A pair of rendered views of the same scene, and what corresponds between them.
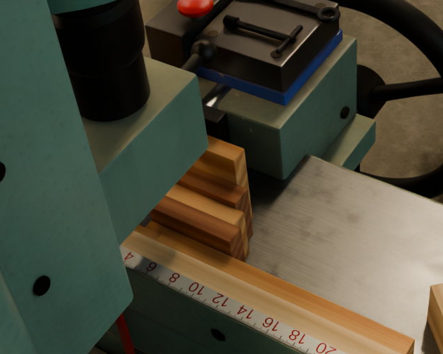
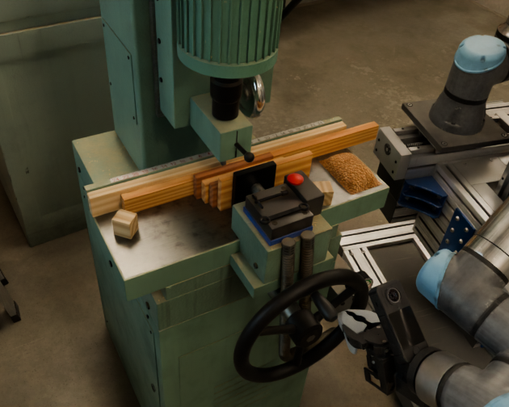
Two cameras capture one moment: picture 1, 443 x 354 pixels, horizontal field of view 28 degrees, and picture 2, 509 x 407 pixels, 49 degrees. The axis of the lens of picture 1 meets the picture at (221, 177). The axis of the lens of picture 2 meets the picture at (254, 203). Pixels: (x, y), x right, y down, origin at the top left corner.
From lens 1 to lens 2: 1.13 m
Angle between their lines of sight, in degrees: 71
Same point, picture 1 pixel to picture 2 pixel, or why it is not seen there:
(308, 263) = (187, 214)
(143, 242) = (213, 161)
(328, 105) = (250, 245)
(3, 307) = (132, 45)
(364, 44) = not seen: outside the picture
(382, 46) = not seen: outside the picture
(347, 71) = (260, 253)
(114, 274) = (171, 111)
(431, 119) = not seen: outside the picture
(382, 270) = (166, 229)
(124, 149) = (201, 111)
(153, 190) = (204, 137)
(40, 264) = (161, 75)
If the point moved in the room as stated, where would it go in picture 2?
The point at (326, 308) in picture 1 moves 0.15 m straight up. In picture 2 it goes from (153, 189) to (149, 126)
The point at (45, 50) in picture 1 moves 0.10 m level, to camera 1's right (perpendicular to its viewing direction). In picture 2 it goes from (169, 35) to (141, 58)
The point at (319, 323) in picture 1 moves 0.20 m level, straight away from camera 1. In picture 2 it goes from (146, 180) to (233, 220)
